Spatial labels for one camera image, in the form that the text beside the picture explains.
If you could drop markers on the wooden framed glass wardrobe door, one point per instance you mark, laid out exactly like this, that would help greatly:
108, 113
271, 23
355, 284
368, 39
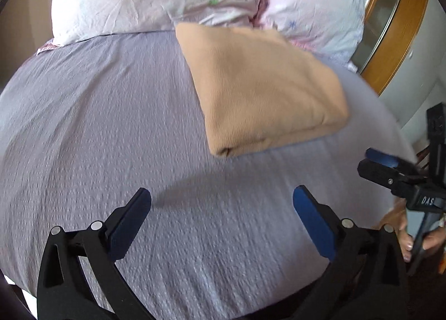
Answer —
390, 28

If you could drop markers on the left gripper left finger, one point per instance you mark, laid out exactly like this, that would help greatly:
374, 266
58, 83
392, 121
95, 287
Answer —
78, 276

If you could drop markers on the tan fleece garment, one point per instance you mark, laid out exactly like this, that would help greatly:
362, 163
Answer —
257, 91

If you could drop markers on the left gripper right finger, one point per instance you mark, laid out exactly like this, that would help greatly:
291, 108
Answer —
366, 276

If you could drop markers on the lavender bed sheet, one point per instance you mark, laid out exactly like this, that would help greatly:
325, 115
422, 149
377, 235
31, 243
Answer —
83, 127

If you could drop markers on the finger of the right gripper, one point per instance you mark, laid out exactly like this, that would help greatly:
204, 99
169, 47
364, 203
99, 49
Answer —
382, 158

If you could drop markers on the person's right hand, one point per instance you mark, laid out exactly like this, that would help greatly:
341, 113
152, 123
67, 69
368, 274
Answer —
397, 218

